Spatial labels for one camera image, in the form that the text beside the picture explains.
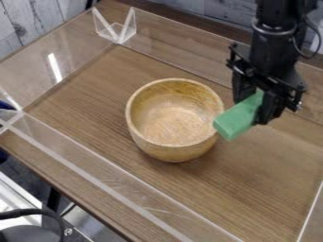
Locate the black cable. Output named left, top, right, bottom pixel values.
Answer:
left=0, top=207, right=66, bottom=242

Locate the green rectangular block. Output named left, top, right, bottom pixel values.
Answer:
left=213, top=91, right=264, bottom=141

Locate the black table leg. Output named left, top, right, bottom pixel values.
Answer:
left=46, top=188, right=61, bottom=212

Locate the clear acrylic corner bracket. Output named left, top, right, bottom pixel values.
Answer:
left=92, top=8, right=136, bottom=44

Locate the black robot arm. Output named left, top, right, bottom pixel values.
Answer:
left=226, top=0, right=317, bottom=125

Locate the brown wooden bowl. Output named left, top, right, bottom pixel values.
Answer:
left=125, top=78, right=224, bottom=163

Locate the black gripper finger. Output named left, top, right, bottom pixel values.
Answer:
left=232, top=72, right=256, bottom=103
left=253, top=91, right=285, bottom=125

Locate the clear acrylic enclosure wall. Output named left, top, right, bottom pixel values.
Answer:
left=0, top=1, right=323, bottom=242

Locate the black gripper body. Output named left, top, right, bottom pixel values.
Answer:
left=226, top=18, right=306, bottom=112

